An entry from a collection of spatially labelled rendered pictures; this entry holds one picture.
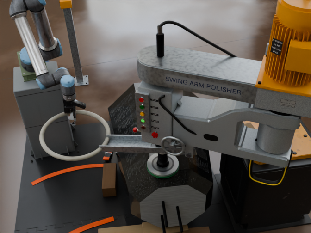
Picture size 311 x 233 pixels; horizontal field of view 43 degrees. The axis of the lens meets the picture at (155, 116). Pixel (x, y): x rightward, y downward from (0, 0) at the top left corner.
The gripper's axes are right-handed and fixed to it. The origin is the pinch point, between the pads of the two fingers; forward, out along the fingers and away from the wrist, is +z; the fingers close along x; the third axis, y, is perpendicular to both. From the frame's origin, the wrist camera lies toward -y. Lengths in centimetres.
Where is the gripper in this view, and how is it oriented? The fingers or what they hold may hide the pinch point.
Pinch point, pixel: (75, 118)
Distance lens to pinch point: 305.4
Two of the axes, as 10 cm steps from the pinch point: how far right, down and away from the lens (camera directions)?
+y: -9.9, 0.9, -1.4
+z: -0.3, 7.6, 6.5
